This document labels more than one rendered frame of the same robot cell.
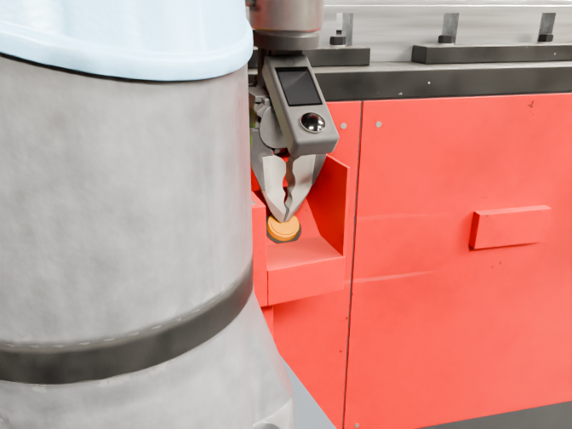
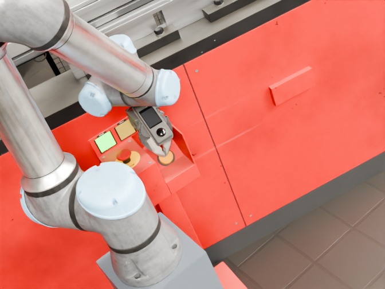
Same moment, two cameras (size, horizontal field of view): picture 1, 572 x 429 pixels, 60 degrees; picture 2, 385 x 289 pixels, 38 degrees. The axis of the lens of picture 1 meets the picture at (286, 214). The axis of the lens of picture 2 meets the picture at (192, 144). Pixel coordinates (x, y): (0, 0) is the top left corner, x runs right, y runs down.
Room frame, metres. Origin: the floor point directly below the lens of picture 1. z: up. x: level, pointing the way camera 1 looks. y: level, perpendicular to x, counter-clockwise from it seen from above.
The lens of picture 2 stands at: (-0.62, -0.17, 1.62)
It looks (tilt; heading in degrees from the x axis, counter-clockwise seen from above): 37 degrees down; 5
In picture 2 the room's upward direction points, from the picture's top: 23 degrees counter-clockwise
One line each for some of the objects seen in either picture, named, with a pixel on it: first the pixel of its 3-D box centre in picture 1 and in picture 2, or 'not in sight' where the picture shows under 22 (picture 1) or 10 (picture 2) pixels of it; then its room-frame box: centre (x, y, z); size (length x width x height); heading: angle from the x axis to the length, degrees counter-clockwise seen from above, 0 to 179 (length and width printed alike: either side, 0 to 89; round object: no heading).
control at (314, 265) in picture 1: (239, 206); (145, 157); (0.54, 0.05, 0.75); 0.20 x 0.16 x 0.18; 111
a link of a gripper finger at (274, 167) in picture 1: (266, 181); (152, 143); (0.55, 0.02, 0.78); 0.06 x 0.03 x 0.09; 21
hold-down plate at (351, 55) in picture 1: (279, 56); (131, 52); (0.86, 0.01, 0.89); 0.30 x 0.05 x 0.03; 102
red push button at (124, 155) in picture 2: not in sight; (125, 157); (0.51, 0.09, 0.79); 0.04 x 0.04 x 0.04
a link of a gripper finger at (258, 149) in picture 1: (268, 151); (148, 136); (0.52, 0.02, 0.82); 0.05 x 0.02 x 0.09; 111
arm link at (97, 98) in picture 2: not in sight; (109, 89); (0.44, 0.04, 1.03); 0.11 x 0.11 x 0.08; 57
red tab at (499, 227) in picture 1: (510, 226); (292, 86); (0.85, -0.42, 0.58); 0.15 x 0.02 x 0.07; 102
